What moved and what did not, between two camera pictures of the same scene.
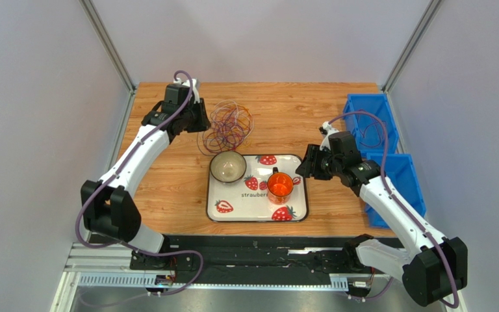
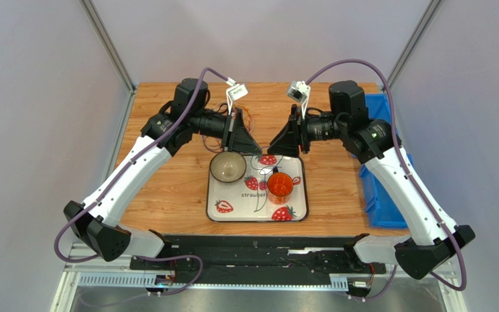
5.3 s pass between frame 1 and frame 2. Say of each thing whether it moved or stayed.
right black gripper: moved
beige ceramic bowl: stayed
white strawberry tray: stayed
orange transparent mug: stayed
